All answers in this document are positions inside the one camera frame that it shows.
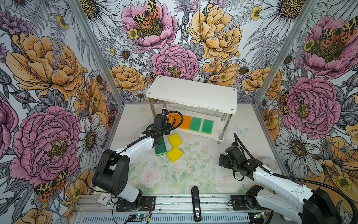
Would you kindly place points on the yellow sponge flat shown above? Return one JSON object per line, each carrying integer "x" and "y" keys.
{"x": 174, "y": 154}

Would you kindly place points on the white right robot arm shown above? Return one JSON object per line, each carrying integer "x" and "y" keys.
{"x": 292, "y": 200}

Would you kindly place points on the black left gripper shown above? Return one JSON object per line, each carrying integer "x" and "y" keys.
{"x": 168, "y": 127}

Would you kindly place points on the small white alarm clock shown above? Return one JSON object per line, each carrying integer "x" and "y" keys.
{"x": 104, "y": 199}

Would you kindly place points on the light green sponge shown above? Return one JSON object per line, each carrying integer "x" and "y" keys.
{"x": 195, "y": 124}
{"x": 207, "y": 127}

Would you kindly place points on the white two-tier metal shelf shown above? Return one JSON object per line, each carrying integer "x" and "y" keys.
{"x": 206, "y": 97}

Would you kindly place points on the aluminium front rail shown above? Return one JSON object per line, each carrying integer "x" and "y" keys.
{"x": 176, "y": 209}

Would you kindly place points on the orange sponge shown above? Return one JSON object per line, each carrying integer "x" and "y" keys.
{"x": 178, "y": 120}
{"x": 186, "y": 123}
{"x": 170, "y": 119}

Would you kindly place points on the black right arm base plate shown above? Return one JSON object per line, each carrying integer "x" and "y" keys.
{"x": 244, "y": 203}

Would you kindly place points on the black stapler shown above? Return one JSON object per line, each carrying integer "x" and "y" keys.
{"x": 196, "y": 204}

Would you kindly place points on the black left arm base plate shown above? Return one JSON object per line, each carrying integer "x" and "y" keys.
{"x": 146, "y": 204}

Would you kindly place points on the dark green scouring sponge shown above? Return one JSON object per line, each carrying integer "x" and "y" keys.
{"x": 161, "y": 149}

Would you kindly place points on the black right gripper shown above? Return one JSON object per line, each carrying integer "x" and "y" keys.
{"x": 225, "y": 164}

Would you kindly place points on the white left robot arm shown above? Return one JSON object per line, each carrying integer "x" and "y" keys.
{"x": 111, "y": 174}

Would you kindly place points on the yellow sponge block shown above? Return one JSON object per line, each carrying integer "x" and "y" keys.
{"x": 175, "y": 140}

